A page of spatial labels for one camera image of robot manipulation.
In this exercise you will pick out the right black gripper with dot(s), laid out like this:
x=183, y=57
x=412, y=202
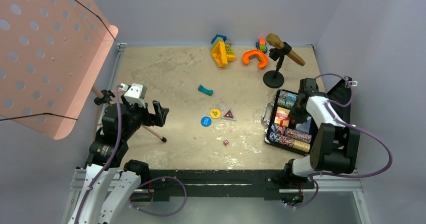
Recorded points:
x=299, y=118

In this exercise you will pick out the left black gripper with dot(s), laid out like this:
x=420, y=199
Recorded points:
x=158, y=118

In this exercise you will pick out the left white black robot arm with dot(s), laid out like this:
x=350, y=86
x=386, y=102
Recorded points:
x=119, y=122

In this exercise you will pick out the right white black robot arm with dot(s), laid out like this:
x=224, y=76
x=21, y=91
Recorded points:
x=335, y=145

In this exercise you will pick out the red Texas Hold'em card box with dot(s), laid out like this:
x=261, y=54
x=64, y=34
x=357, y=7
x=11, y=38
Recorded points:
x=282, y=117

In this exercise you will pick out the black poker set case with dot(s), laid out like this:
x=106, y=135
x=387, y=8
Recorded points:
x=293, y=126

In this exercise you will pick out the light blue poker chip stack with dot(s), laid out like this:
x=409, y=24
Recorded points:
x=290, y=100

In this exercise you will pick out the grey poker chip stack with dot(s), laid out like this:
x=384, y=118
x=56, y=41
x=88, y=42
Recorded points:
x=282, y=99

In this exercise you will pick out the blue ace card box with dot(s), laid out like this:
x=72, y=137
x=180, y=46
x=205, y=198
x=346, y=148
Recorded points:
x=305, y=127

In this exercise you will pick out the blue round dealer button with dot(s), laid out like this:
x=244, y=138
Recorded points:
x=206, y=121

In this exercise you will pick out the red white poker chip stack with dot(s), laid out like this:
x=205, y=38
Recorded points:
x=291, y=135

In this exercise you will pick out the teal curved block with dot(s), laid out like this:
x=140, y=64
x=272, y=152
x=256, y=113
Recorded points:
x=204, y=90

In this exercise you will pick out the orange horseshoe toy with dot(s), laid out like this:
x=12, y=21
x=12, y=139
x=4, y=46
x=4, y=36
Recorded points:
x=255, y=54

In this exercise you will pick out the yellow round dealer button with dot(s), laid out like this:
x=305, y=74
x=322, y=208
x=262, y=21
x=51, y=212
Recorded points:
x=215, y=113

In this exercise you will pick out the gold poker chip stack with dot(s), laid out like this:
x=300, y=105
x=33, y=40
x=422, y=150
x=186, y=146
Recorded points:
x=301, y=146

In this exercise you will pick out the blue white poker chip stack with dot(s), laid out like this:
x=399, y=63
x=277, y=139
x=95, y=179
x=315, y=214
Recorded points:
x=276, y=133

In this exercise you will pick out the gold toy microphone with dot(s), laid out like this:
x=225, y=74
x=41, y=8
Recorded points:
x=280, y=48

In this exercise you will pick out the clear round disc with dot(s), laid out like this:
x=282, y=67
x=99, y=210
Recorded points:
x=222, y=105

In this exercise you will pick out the colourful toy car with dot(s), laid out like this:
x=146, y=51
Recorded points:
x=261, y=45

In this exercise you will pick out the triangular red black button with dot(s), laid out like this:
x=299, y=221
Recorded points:
x=229, y=115

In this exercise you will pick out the yellow toy basket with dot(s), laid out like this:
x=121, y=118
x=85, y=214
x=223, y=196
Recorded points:
x=222, y=54

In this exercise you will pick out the blue toy house piece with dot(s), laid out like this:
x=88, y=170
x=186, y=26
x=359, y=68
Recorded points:
x=217, y=38

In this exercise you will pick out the pink perforated music stand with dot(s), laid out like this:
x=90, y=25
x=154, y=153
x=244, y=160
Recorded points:
x=51, y=54

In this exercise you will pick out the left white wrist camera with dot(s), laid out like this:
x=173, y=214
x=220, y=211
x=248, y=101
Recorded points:
x=133, y=94

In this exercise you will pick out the chrome case handle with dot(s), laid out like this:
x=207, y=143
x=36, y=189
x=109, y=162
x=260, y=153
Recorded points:
x=266, y=114

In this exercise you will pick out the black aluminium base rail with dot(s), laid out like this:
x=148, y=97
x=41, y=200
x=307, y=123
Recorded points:
x=225, y=183

